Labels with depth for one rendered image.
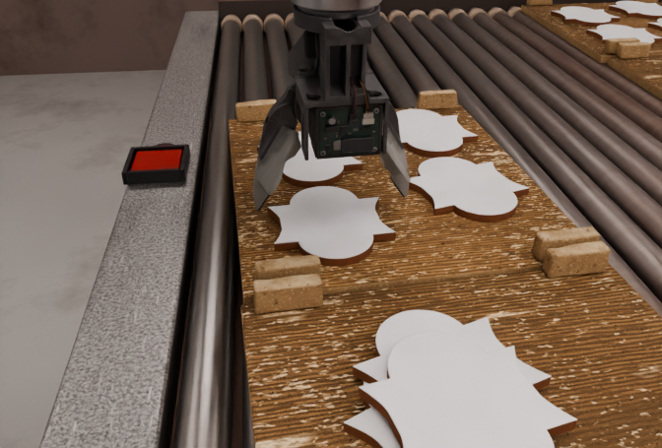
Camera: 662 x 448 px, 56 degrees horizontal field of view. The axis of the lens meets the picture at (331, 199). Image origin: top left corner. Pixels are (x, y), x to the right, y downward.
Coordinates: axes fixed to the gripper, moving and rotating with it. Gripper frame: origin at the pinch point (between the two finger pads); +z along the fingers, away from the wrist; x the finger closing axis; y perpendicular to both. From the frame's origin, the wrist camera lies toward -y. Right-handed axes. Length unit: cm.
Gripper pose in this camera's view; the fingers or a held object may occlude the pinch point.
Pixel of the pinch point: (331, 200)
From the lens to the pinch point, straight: 63.8
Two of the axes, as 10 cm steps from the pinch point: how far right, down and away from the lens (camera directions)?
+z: -0.1, 8.5, 5.3
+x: 9.9, -0.9, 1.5
